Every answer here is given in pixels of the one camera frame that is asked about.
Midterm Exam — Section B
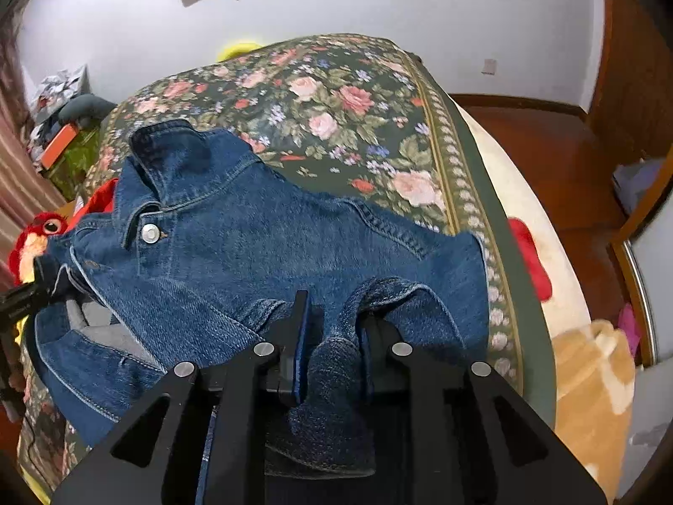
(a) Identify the green cloth covered cabinet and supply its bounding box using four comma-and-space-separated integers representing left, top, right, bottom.
50, 126, 103, 203

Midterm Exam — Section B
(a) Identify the pile of clutter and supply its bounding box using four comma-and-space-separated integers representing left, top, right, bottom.
29, 66, 90, 132

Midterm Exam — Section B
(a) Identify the cartoon print bed sheet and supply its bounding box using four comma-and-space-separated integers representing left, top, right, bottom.
452, 100, 595, 338

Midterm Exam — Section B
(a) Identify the striped pink curtain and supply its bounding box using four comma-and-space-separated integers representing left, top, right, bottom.
0, 11, 69, 274

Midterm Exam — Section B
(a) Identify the pink item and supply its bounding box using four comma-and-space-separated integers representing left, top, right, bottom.
617, 302, 642, 348

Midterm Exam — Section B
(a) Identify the wooden door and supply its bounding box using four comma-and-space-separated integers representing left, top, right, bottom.
583, 0, 673, 159

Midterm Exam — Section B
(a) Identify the white sliding wardrobe door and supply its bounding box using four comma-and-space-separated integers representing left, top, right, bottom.
610, 142, 673, 369

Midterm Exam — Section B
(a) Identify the red plush toy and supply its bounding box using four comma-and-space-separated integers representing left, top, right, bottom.
8, 211, 72, 285

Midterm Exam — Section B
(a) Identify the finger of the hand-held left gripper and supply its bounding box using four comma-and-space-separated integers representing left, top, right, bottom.
32, 257, 60, 298

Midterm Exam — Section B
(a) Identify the orange box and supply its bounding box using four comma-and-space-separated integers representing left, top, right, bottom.
39, 123, 79, 172

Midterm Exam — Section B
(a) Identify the grey blue cloth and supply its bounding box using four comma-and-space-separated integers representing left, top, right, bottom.
612, 158, 666, 206

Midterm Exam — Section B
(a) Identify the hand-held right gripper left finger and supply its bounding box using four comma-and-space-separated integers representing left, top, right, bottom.
53, 290, 312, 505

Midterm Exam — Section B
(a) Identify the yellow round object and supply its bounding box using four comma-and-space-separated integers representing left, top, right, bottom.
217, 39, 266, 61

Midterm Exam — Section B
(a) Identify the tan plush blanket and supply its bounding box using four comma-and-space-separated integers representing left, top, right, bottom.
549, 318, 637, 500

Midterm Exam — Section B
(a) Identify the red garment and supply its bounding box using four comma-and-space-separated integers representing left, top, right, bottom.
79, 178, 119, 216

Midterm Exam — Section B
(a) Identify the blue denim jacket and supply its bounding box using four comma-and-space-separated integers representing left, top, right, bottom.
32, 118, 492, 505

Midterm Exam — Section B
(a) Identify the dark grey pillow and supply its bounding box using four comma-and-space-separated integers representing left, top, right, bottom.
57, 93, 117, 127

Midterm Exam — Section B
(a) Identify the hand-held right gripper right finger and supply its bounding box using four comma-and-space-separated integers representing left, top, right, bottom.
360, 318, 605, 505

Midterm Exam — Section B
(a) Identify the floral bed blanket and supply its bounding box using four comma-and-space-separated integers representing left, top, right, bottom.
16, 33, 558, 485

